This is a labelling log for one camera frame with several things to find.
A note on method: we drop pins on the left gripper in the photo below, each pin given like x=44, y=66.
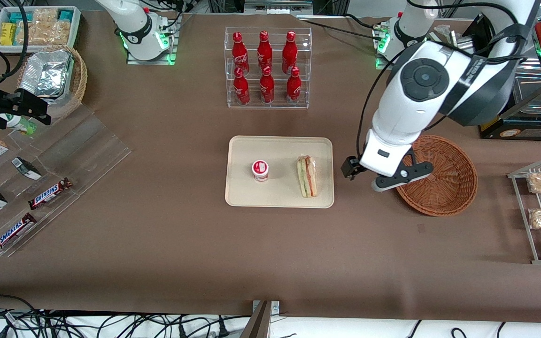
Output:
x=351, y=167

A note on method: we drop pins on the triangle sandwich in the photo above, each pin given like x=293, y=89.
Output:
x=307, y=177

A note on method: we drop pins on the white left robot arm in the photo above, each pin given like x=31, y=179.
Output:
x=406, y=117

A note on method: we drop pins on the light wicker basket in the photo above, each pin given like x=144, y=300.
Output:
x=79, y=80

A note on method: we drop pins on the cream plastic tray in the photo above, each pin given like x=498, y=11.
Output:
x=280, y=192

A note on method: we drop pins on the round brown wicker basket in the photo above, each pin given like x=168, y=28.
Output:
x=444, y=188

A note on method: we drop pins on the green white lidded cup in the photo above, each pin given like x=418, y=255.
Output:
x=21, y=126

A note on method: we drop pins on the aluminium foil container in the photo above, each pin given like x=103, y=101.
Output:
x=45, y=72

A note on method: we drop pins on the yellow snack pack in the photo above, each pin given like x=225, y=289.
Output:
x=7, y=34

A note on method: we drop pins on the clear acrylic stepped display stand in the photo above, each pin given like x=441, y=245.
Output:
x=87, y=150

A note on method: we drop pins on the rice cracker bag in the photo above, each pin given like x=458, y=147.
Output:
x=45, y=33
x=45, y=15

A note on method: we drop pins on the Snickers chocolate bar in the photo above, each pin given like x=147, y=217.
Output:
x=13, y=233
x=50, y=193

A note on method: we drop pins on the red white yogurt cup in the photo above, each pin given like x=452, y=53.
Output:
x=260, y=170

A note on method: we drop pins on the teal snack pack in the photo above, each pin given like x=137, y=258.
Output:
x=19, y=18
x=66, y=15

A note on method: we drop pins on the red cola bottle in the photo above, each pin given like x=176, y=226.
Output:
x=241, y=89
x=238, y=51
x=264, y=50
x=266, y=88
x=293, y=88
x=289, y=51

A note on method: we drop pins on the white plastic snack bin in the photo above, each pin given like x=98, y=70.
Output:
x=75, y=28

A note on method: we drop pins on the clear acrylic bottle rack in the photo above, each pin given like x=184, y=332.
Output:
x=254, y=105

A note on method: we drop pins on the black food warmer appliance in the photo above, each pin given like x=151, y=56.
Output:
x=524, y=132

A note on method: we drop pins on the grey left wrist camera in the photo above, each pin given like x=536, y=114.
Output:
x=404, y=174

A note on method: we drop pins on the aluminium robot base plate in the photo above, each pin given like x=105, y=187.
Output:
x=158, y=61

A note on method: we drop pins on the metal frame profile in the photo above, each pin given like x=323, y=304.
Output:
x=277, y=5

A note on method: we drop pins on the metal table bracket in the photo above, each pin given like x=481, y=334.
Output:
x=261, y=321

